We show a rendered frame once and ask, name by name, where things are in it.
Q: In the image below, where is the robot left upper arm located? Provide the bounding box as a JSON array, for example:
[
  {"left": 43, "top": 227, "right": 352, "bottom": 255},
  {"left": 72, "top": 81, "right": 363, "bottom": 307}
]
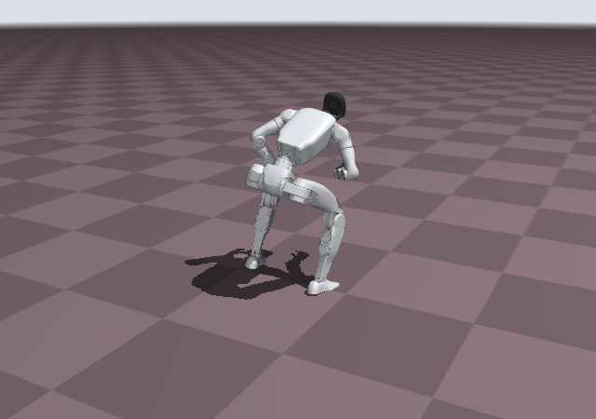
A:
[{"left": 251, "top": 109, "right": 297, "bottom": 147}]

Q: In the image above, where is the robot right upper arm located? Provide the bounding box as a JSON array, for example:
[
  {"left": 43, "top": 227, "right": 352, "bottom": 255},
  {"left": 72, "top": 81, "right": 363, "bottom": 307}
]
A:
[{"left": 332, "top": 123, "right": 359, "bottom": 182}]

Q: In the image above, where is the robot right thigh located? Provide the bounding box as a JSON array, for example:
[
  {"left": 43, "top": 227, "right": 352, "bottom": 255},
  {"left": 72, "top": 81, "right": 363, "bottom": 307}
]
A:
[{"left": 283, "top": 178, "right": 344, "bottom": 229}]

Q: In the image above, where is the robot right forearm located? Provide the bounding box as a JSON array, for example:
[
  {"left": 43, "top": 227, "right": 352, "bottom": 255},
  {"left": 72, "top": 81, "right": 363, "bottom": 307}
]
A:
[{"left": 333, "top": 168, "right": 359, "bottom": 182}]

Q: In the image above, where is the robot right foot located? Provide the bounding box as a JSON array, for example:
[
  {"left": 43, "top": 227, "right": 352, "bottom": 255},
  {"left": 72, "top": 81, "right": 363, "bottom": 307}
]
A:
[{"left": 307, "top": 278, "right": 340, "bottom": 294}]

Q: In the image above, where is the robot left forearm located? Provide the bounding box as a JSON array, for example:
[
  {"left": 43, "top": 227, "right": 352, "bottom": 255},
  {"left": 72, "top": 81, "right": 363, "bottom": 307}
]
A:
[{"left": 252, "top": 143, "right": 276, "bottom": 165}]

